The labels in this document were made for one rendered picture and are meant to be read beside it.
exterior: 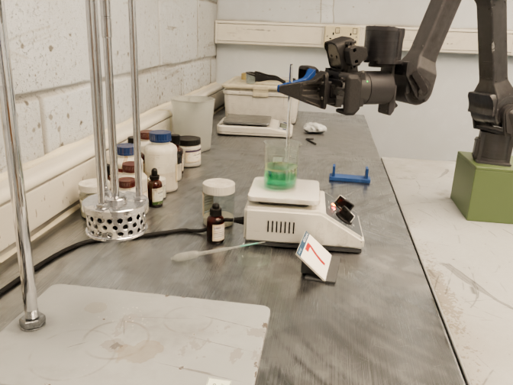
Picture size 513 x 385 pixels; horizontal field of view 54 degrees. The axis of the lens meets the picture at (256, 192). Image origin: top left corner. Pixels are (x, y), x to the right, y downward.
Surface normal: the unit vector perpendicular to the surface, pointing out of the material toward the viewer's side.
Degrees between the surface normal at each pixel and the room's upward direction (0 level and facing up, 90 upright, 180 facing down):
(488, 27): 105
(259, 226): 90
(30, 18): 90
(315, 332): 0
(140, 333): 0
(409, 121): 90
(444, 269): 0
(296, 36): 90
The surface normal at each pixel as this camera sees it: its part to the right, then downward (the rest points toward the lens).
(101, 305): 0.04, -0.95
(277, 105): -0.11, 0.36
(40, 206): 0.99, 0.07
